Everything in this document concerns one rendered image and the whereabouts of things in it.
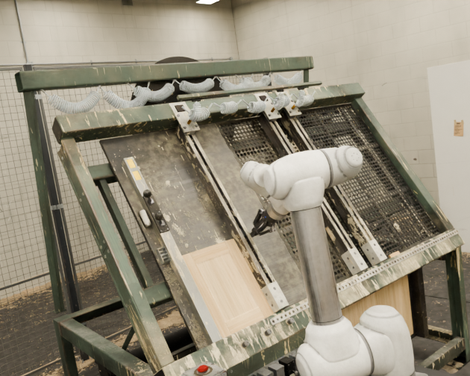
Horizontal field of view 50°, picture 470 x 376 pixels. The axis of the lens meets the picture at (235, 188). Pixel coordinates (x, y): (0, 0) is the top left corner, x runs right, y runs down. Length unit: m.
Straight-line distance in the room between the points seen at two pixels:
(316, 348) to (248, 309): 0.72
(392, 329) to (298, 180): 0.57
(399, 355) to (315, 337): 0.29
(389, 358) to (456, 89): 4.37
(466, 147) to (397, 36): 2.43
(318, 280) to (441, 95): 4.45
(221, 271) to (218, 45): 7.16
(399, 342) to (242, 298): 0.83
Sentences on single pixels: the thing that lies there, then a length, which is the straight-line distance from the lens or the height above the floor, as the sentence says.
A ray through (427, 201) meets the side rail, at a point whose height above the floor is 1.09.
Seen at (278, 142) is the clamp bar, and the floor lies 1.63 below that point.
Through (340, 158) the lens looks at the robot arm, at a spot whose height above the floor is 1.63.
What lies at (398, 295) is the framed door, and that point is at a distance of 3.41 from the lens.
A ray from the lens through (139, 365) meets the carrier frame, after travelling 2.39.
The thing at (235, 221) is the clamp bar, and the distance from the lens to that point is 2.44.
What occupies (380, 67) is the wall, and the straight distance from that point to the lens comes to 7.79.
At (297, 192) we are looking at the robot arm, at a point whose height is 1.54.
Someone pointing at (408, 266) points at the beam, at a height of 0.84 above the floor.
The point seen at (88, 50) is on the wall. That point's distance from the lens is 7.66.
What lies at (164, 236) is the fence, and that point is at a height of 1.33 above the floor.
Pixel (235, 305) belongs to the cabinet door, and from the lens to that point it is 2.30.
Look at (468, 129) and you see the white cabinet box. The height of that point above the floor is 1.35.
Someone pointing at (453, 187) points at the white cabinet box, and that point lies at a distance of 5.97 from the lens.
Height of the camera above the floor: 1.79
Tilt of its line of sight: 8 degrees down
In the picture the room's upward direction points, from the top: 8 degrees counter-clockwise
